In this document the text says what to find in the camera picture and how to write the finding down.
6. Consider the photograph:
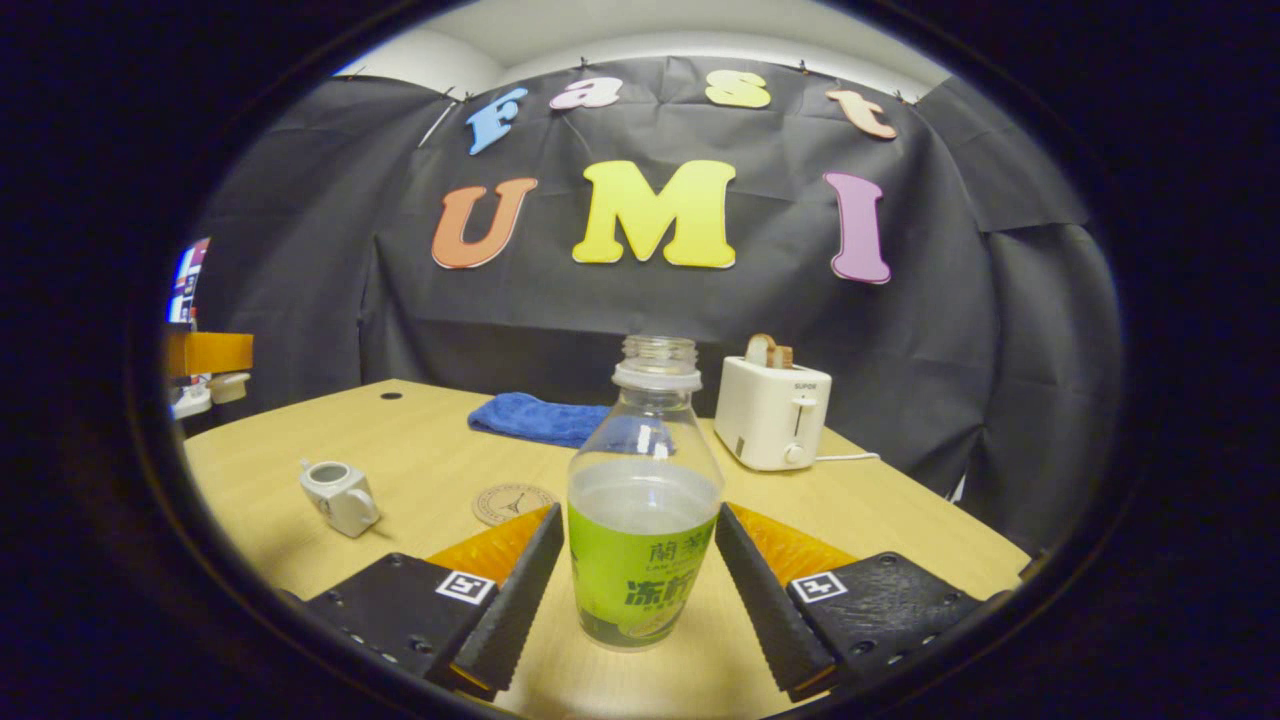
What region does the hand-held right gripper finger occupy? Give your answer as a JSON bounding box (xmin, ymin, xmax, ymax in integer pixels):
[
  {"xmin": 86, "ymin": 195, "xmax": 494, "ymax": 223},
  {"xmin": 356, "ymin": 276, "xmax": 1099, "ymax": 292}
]
[{"xmin": 165, "ymin": 332, "xmax": 254, "ymax": 379}]

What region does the round brown coaster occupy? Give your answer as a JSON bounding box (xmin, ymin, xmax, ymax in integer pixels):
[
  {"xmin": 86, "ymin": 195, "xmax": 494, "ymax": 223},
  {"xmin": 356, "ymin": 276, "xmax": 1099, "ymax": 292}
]
[{"xmin": 472, "ymin": 483, "xmax": 557, "ymax": 528}]

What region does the green label water bottle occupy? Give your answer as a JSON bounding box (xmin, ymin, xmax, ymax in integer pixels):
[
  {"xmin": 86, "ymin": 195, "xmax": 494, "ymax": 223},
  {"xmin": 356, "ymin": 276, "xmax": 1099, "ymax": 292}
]
[{"xmin": 567, "ymin": 335, "xmax": 724, "ymax": 651}]

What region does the white ceramic teacup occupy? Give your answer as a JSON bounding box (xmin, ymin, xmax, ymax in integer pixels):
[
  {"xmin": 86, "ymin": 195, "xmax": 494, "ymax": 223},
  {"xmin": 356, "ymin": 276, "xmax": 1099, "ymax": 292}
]
[{"xmin": 299, "ymin": 460, "xmax": 381, "ymax": 539}]

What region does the computer monitor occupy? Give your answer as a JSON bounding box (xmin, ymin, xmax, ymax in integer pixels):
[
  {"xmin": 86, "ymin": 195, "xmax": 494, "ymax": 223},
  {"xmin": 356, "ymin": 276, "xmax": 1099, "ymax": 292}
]
[{"xmin": 168, "ymin": 238, "xmax": 211, "ymax": 326}]

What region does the black backdrop cloth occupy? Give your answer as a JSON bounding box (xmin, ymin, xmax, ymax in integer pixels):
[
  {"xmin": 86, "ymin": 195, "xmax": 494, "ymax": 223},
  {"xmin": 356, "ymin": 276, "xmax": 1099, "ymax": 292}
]
[{"xmin": 190, "ymin": 55, "xmax": 1126, "ymax": 556}]

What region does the blue towel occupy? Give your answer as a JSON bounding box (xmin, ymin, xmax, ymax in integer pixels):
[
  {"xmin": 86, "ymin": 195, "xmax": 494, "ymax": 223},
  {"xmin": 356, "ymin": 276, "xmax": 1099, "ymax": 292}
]
[{"xmin": 468, "ymin": 392, "xmax": 613, "ymax": 449}]

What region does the white toaster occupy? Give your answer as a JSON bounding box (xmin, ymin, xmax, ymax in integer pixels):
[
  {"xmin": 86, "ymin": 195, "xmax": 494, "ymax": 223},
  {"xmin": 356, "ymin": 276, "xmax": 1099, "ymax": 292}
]
[{"xmin": 714, "ymin": 357, "xmax": 833, "ymax": 472}]

